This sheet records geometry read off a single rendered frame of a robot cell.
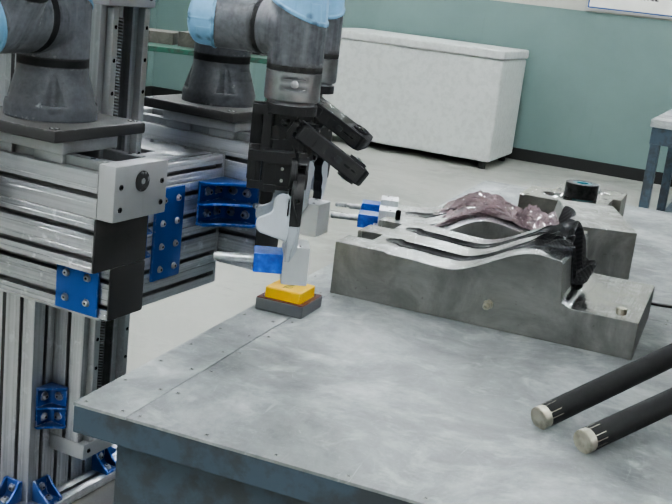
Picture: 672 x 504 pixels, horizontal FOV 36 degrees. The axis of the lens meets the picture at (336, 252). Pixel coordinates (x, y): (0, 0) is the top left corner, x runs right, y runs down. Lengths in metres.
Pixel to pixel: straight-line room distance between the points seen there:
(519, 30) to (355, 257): 7.49
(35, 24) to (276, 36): 0.43
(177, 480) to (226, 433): 0.09
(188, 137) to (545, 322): 0.87
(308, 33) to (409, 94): 7.17
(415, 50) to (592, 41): 1.50
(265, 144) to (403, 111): 7.17
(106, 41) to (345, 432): 1.00
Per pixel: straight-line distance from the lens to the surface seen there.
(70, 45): 1.75
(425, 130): 8.52
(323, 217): 1.74
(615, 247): 2.07
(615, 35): 8.99
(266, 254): 1.44
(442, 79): 8.45
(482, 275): 1.67
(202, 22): 1.44
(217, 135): 2.13
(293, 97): 1.38
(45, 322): 2.13
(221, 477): 1.22
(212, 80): 2.13
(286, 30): 1.38
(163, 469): 1.26
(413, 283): 1.71
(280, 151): 1.40
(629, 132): 9.00
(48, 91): 1.75
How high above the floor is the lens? 1.31
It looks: 14 degrees down
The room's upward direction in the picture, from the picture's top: 7 degrees clockwise
